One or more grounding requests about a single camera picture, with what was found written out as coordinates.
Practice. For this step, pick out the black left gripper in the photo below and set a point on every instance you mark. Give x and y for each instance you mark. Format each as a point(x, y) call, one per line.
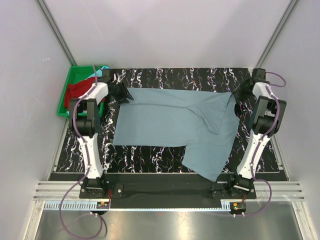
point(122, 99)

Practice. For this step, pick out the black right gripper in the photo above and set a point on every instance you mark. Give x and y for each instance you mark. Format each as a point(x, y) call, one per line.
point(240, 92)

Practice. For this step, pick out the grey-blue polo shirt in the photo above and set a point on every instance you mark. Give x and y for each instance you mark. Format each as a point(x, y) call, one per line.
point(203, 122)

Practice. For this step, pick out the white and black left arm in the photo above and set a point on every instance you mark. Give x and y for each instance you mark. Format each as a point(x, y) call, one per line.
point(83, 99)

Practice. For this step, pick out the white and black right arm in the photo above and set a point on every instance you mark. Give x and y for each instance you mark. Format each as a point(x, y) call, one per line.
point(265, 121)

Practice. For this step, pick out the light blue t shirt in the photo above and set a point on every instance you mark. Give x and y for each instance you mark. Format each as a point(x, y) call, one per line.
point(98, 72)

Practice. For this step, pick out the red t shirt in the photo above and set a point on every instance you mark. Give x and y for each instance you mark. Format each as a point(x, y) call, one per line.
point(76, 90)

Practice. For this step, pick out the green plastic tray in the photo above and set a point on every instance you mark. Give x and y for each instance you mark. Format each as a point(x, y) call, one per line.
point(78, 81)

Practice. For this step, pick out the left connector box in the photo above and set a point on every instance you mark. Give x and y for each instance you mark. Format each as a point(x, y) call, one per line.
point(103, 205)

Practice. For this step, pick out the connector box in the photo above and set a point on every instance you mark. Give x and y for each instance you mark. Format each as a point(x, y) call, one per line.
point(238, 206)
point(103, 205)

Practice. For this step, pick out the right connector box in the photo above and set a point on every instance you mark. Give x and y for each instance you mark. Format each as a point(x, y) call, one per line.
point(238, 206)

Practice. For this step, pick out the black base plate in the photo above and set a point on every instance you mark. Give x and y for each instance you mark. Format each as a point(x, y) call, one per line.
point(168, 189)

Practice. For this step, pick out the right aluminium corner post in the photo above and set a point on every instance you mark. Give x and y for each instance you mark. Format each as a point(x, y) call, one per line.
point(292, 5)

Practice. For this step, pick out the aluminium corner post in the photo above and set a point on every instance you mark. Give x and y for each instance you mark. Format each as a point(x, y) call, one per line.
point(56, 31)
point(292, 5)

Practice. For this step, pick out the left aluminium corner post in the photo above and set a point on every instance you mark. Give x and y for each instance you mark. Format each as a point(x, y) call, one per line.
point(56, 31)

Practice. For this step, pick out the aluminium front rail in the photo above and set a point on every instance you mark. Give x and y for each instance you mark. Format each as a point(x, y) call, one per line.
point(274, 191)

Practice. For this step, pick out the white slotted cable duct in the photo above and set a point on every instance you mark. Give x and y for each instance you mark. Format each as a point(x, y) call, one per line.
point(91, 205)

